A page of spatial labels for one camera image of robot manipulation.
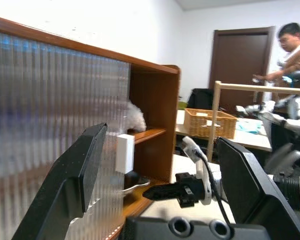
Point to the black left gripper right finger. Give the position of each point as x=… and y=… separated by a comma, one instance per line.
x=250, y=190

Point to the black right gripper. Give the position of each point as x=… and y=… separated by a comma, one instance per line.
x=191, y=190

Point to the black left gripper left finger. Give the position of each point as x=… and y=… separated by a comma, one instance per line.
x=60, y=195

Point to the round metal bowl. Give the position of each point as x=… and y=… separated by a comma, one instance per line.
x=137, y=187

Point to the brown wooden cabinet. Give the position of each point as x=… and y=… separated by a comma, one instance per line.
x=155, y=100

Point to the bystander bare hand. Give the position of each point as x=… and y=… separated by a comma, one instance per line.
x=260, y=78

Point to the light blue cloth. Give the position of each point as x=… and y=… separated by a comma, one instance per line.
x=250, y=126

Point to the brown wicker basket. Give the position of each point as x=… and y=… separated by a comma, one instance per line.
x=197, y=127

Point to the silver humanoid robot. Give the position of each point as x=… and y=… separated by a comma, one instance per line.
x=297, y=115

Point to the light wooden rack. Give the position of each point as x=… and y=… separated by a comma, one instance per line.
x=216, y=105

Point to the black bag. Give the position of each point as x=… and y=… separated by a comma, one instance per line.
x=200, y=98

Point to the dark brown room door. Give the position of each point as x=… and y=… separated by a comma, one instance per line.
x=240, y=62

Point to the man in brown jacket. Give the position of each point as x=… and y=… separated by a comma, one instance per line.
x=297, y=57

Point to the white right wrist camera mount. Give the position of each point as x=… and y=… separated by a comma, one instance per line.
x=201, y=170

